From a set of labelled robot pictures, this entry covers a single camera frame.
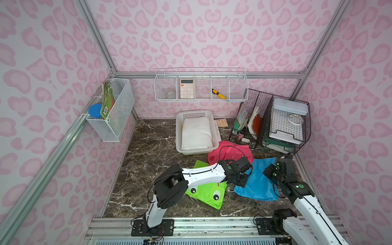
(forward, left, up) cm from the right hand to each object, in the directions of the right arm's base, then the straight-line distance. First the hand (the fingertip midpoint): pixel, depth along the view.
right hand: (265, 166), depth 82 cm
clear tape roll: (+27, -22, +8) cm, 36 cm away
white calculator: (+40, +44, +21) cm, 63 cm away
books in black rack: (+32, +1, +1) cm, 32 cm away
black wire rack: (+47, -9, +5) cm, 48 cm away
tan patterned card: (+41, +20, -11) cm, 47 cm away
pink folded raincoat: (+14, +18, -8) cm, 25 cm away
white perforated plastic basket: (+41, +52, -4) cm, 66 cm away
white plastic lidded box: (+25, -16, +9) cm, 31 cm away
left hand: (-7, +11, -4) cm, 13 cm away
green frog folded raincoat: (-13, +29, -9) cm, 33 cm away
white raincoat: (+24, +38, -3) cm, 46 cm away
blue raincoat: (-10, +5, -3) cm, 11 cm away
